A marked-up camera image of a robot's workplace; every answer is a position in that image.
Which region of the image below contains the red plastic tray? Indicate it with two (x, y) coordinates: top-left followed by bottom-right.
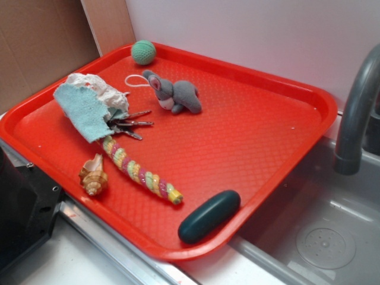
(1, 45), (337, 261)

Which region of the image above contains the dark green plastic pickle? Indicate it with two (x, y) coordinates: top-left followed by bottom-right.
(178, 190), (241, 244)

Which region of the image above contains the light blue cloth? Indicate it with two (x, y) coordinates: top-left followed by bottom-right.
(53, 83), (126, 143)

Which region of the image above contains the tan spiral seashell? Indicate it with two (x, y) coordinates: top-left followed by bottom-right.
(78, 154), (108, 197)

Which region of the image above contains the grey toy faucet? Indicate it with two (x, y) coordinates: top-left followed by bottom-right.
(333, 45), (379, 175)

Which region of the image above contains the green knitted ball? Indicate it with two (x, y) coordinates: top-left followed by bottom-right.
(131, 40), (156, 65)

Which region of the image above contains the white lace cloth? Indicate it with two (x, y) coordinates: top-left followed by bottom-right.
(66, 73), (129, 112)

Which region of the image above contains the brown cardboard panel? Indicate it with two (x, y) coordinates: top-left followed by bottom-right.
(1, 1), (135, 113)

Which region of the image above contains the bunch of metal keys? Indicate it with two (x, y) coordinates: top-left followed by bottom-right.
(107, 110), (154, 141)

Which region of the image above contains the grey plush bunny toy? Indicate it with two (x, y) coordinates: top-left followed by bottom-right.
(125, 70), (202, 115)

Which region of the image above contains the multicolour braided rope toy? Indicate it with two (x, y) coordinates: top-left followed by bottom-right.
(97, 135), (183, 205)

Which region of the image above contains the grey toy sink basin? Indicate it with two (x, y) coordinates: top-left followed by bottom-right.
(230, 138), (379, 284)

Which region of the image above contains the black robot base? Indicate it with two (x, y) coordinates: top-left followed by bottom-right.
(1, 150), (62, 274)

